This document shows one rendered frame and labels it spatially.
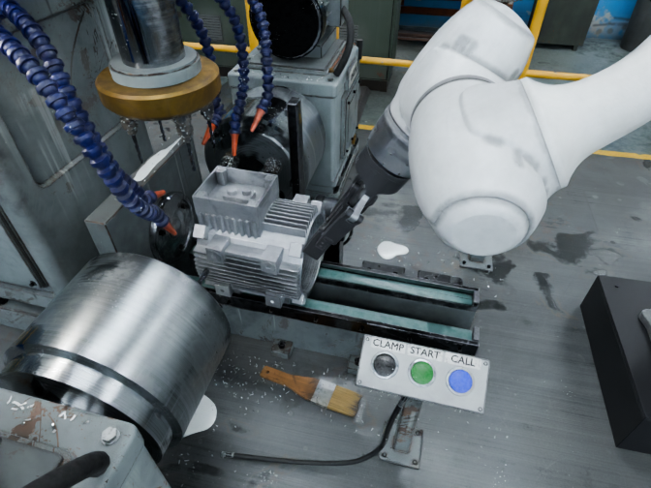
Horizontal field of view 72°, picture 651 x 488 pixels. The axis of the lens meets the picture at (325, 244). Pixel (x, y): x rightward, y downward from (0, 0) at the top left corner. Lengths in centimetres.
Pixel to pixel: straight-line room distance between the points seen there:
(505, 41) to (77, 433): 57
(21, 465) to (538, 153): 52
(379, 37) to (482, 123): 350
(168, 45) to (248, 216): 28
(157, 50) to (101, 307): 35
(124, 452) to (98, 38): 71
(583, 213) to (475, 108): 109
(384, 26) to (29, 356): 352
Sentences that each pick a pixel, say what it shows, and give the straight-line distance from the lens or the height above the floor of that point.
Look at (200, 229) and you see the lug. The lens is 81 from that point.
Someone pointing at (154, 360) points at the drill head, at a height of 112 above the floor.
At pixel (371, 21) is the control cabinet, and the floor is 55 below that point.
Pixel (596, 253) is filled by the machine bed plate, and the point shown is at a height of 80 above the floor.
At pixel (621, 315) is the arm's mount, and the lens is 106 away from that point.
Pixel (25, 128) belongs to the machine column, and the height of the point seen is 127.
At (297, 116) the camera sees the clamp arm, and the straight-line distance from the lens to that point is 84.
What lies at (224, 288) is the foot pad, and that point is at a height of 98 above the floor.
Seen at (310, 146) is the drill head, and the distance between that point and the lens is 103.
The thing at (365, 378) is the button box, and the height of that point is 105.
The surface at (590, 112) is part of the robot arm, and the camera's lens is 42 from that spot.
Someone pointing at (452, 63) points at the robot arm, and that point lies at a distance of 50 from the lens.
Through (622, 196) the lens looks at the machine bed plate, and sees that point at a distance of 162.
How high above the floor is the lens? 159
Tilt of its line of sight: 42 degrees down
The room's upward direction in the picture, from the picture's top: straight up
